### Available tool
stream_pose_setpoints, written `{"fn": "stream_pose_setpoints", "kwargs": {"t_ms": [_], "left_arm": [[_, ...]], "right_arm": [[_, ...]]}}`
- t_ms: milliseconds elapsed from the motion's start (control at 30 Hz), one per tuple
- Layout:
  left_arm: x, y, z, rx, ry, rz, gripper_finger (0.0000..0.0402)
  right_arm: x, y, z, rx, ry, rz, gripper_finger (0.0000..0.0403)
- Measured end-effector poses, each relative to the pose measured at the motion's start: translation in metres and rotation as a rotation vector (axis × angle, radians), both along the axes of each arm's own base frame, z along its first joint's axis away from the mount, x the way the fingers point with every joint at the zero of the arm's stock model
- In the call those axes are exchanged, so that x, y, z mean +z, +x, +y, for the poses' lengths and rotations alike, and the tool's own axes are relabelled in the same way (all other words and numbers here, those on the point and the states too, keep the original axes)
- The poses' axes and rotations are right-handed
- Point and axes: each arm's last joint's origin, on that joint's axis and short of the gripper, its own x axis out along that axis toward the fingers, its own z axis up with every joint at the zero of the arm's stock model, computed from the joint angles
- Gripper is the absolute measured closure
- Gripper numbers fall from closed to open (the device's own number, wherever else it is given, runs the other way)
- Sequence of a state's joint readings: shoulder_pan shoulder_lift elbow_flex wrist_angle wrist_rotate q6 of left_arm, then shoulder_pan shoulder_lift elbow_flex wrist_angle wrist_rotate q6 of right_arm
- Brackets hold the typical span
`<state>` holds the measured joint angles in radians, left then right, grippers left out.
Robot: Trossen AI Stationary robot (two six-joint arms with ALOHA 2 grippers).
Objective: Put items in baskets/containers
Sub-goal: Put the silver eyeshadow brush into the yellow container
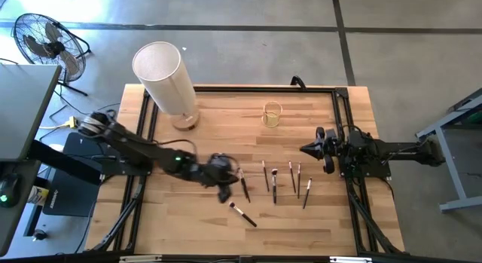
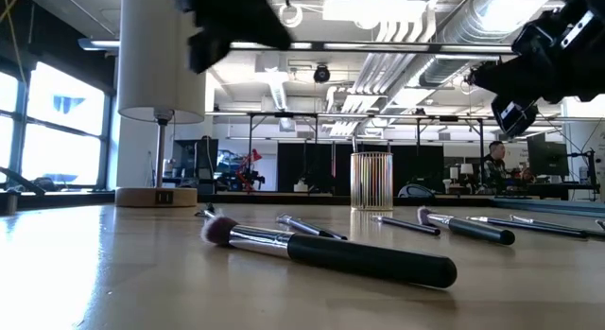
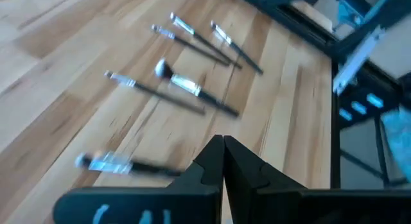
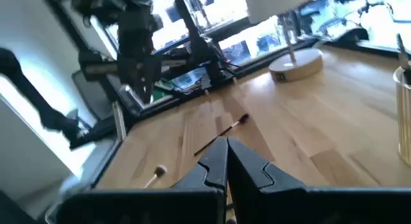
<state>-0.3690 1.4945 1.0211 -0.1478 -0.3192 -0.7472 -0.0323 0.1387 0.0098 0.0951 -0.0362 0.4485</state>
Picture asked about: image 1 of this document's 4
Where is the black cable clamp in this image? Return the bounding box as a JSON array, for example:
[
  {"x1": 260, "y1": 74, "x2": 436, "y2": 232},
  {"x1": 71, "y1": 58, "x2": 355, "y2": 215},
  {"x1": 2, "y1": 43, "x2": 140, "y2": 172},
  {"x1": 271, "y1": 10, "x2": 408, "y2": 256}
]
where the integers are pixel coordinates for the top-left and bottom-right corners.
[{"x1": 289, "y1": 75, "x2": 308, "y2": 91}]

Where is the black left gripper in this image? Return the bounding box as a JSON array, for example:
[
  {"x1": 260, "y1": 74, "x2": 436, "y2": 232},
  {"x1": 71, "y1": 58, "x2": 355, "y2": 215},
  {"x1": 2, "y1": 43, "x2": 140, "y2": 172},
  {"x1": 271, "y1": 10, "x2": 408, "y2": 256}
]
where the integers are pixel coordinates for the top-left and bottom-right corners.
[{"x1": 203, "y1": 152, "x2": 242, "y2": 204}]

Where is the medium black makeup brush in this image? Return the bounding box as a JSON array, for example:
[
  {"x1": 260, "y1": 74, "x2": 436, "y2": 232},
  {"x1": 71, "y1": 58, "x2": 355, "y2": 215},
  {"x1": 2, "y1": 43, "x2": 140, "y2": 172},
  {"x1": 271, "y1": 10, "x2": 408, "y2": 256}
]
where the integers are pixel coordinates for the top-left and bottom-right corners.
[{"x1": 239, "y1": 168, "x2": 252, "y2": 203}]

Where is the silver metal bracket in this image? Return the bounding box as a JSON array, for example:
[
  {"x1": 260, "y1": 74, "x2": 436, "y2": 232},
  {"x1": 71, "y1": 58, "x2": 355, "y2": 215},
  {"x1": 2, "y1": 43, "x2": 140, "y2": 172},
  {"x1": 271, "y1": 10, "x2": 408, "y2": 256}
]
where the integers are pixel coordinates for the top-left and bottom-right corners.
[
  {"x1": 119, "y1": 255, "x2": 163, "y2": 263},
  {"x1": 329, "y1": 256, "x2": 374, "y2": 263}
]

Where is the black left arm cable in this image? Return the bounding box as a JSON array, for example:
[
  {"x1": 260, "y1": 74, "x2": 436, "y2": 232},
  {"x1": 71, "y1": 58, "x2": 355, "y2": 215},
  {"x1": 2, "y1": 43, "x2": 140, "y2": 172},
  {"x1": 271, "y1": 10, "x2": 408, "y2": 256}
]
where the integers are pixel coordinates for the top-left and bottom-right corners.
[{"x1": 152, "y1": 137, "x2": 200, "y2": 158}]

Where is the white shade wooden base lamp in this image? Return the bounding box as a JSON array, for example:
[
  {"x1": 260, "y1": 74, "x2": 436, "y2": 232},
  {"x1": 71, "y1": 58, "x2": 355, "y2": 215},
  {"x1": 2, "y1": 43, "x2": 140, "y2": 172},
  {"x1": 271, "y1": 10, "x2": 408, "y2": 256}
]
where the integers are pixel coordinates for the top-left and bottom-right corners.
[{"x1": 131, "y1": 41, "x2": 201, "y2": 132}]

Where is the gold wire brush cup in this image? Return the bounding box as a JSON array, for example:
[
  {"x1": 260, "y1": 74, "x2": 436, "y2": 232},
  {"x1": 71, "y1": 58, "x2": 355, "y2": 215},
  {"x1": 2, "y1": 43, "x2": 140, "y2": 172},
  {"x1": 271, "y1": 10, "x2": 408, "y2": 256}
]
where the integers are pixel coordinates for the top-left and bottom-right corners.
[{"x1": 261, "y1": 100, "x2": 284, "y2": 129}]

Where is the black aluminium table frame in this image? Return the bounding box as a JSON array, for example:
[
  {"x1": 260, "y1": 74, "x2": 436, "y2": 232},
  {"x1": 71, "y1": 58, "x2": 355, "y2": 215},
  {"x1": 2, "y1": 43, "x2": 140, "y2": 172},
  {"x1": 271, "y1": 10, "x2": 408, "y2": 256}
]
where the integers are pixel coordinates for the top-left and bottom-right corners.
[{"x1": 87, "y1": 84, "x2": 407, "y2": 263}]

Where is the black computer case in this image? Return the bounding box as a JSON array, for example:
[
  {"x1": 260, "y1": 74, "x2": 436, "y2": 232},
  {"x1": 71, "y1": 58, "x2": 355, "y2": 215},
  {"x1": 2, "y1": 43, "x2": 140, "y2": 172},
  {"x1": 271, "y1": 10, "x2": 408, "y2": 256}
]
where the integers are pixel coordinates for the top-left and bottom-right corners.
[{"x1": 42, "y1": 133, "x2": 102, "y2": 218}]

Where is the fluffy powder makeup brush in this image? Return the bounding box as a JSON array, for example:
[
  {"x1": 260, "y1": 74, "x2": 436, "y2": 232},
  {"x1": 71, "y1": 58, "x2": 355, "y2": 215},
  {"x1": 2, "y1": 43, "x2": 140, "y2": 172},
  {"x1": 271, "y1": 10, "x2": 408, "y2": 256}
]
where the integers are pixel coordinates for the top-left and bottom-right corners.
[
  {"x1": 228, "y1": 201, "x2": 258, "y2": 228},
  {"x1": 270, "y1": 167, "x2": 279, "y2": 205}
]

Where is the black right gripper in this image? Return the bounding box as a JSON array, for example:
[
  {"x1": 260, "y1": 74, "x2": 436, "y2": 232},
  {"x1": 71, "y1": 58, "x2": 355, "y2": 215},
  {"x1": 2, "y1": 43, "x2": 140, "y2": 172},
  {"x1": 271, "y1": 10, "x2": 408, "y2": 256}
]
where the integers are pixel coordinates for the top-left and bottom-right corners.
[{"x1": 300, "y1": 126, "x2": 343, "y2": 175}]

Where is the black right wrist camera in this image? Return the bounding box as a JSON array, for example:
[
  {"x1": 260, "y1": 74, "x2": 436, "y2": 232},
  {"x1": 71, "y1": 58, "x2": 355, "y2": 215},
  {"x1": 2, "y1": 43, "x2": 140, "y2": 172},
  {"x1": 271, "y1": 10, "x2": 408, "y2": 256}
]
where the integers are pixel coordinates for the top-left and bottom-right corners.
[{"x1": 323, "y1": 127, "x2": 339, "y2": 148}]

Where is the grey metal table frame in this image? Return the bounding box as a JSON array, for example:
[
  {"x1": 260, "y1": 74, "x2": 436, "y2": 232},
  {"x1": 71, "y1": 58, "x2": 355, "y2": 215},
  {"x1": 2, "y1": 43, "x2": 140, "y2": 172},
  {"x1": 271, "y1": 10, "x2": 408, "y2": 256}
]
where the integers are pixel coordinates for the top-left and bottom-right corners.
[{"x1": 416, "y1": 87, "x2": 482, "y2": 214}]

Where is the black round knob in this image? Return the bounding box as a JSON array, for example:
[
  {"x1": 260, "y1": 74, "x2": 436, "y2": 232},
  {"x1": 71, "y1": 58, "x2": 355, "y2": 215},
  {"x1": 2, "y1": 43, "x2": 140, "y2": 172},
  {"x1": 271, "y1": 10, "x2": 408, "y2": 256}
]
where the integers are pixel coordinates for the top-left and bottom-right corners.
[{"x1": 32, "y1": 228, "x2": 49, "y2": 243}]

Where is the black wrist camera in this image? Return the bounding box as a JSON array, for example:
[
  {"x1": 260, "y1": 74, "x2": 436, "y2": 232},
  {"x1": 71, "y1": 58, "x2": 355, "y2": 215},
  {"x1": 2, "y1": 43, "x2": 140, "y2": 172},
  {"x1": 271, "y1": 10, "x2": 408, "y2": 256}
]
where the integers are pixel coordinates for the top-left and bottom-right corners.
[
  {"x1": 323, "y1": 127, "x2": 339, "y2": 148},
  {"x1": 209, "y1": 152, "x2": 237, "y2": 173}
]

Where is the thin black makeup brush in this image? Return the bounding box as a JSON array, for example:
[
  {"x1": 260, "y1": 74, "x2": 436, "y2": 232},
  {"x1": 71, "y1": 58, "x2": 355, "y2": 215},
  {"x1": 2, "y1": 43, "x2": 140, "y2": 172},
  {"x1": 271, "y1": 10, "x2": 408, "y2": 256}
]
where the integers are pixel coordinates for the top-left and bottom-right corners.
[
  {"x1": 296, "y1": 162, "x2": 303, "y2": 200},
  {"x1": 302, "y1": 176, "x2": 313, "y2": 210},
  {"x1": 261, "y1": 160, "x2": 271, "y2": 193},
  {"x1": 288, "y1": 161, "x2": 297, "y2": 194}
]

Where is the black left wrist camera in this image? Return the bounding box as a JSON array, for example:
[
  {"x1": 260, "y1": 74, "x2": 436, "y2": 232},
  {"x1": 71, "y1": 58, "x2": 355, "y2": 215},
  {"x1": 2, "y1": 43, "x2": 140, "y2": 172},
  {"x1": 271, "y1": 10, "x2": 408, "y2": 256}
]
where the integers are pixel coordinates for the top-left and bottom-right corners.
[{"x1": 209, "y1": 152, "x2": 237, "y2": 173}]

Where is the black floor fan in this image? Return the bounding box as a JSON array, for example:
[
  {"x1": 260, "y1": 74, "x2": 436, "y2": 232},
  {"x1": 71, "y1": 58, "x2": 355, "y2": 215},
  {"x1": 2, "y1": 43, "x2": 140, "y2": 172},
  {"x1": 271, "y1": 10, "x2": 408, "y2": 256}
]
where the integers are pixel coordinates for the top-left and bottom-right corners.
[{"x1": 12, "y1": 12, "x2": 93, "y2": 97}]

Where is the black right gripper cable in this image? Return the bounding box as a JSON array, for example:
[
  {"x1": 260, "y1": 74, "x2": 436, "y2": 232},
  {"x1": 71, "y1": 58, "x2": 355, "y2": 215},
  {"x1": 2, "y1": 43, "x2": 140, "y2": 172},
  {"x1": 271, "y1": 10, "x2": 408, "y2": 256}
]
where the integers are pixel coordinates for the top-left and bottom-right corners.
[{"x1": 340, "y1": 124, "x2": 365, "y2": 142}]

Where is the dark grey desk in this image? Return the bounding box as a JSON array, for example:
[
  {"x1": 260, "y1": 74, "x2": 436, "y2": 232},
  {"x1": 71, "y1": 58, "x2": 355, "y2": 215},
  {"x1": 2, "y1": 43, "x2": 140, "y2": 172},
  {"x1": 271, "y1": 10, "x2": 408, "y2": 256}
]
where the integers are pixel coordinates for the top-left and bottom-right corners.
[{"x1": 0, "y1": 159, "x2": 42, "y2": 258}]

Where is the black computer mouse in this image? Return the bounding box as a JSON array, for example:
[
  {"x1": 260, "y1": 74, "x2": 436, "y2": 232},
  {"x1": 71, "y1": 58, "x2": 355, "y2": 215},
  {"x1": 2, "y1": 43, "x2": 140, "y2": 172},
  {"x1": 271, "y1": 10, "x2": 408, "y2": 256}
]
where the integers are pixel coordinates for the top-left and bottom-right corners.
[{"x1": 0, "y1": 173, "x2": 22, "y2": 209}]

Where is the yellow labelled bottle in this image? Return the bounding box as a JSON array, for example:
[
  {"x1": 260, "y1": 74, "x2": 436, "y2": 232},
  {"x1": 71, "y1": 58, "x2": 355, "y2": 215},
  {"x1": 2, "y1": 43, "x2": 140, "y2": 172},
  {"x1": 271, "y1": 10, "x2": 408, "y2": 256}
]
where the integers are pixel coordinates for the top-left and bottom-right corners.
[{"x1": 26, "y1": 185, "x2": 50, "y2": 207}]

